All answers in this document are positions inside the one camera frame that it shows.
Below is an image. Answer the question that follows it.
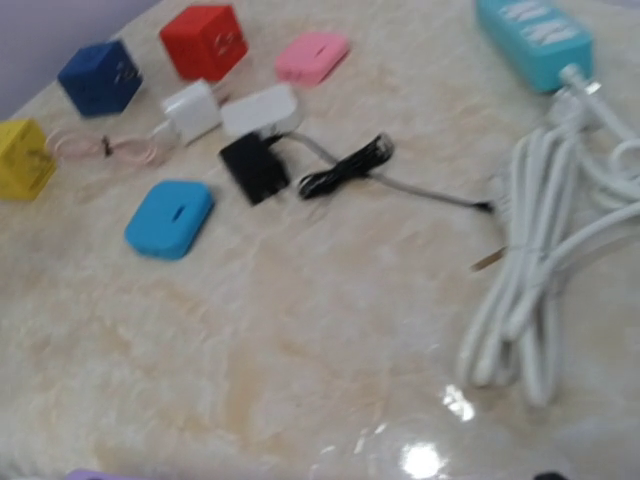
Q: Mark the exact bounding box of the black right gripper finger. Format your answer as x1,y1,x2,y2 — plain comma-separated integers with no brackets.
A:
533,471,568,480

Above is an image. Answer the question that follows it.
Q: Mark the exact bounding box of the thin black cable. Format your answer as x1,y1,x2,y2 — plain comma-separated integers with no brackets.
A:
219,130,496,214

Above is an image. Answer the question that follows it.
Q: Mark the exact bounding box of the light blue power strip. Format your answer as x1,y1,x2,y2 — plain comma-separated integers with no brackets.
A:
474,0,594,93

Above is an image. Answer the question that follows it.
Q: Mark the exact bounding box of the white plug adapter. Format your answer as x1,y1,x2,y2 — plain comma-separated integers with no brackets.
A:
221,83,303,138

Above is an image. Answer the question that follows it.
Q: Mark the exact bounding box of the light blue small adapter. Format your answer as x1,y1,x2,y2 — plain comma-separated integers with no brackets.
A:
124,180,215,260

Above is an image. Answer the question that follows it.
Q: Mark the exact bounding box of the purple power strip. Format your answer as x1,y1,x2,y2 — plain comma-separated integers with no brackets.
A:
64,469,144,480

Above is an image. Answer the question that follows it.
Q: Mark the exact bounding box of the pink plug adapter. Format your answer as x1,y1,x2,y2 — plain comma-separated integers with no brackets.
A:
275,31,350,87

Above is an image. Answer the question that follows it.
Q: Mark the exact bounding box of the white usb charger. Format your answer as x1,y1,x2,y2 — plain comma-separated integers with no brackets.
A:
47,78,224,166

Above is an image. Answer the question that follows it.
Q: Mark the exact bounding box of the red cube socket adapter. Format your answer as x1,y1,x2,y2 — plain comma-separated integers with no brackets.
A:
159,4,249,82

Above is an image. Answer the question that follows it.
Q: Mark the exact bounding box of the blue cube adapter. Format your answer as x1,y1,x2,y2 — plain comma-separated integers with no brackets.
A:
57,40,143,118

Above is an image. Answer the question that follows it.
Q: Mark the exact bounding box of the yellow black plug adapter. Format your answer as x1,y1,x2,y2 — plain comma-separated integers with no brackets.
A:
1,119,56,201

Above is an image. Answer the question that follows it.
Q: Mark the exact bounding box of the white cable of orange strip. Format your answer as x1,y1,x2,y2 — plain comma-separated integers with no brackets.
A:
455,124,640,407

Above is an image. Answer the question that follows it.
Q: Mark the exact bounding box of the white cable of blue strip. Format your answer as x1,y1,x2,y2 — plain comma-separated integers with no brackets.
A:
549,64,640,214

